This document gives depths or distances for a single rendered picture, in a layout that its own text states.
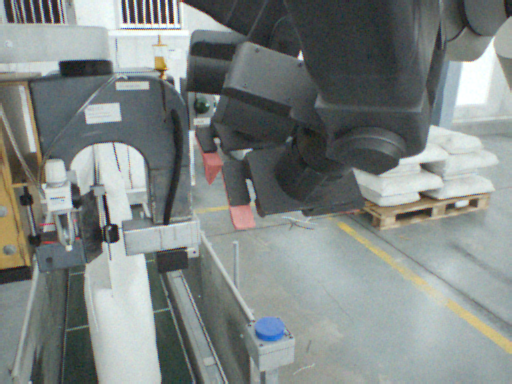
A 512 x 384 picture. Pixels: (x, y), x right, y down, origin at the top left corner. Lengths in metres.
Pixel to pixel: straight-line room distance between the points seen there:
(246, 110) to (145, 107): 0.45
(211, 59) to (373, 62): 0.31
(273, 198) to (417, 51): 0.21
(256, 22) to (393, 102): 0.26
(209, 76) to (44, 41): 0.30
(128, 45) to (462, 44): 3.09
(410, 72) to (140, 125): 0.58
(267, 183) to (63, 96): 0.43
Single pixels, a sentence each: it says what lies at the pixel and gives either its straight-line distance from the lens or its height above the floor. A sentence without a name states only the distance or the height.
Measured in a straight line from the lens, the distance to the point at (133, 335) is 1.18.
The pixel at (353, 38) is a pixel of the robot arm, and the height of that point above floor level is 1.39.
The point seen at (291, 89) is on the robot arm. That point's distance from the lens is 0.29.
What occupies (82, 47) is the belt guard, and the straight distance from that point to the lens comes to 0.75.
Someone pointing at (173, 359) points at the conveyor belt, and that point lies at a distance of 1.52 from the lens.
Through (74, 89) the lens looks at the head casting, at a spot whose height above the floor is 1.32.
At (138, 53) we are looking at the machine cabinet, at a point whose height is 1.30.
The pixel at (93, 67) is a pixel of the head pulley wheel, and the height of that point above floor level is 1.35.
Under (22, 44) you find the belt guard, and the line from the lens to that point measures 0.69.
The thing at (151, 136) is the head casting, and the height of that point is 1.24.
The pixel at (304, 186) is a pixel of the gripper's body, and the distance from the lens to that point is 0.36.
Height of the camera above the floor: 1.39
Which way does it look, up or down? 21 degrees down
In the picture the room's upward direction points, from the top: straight up
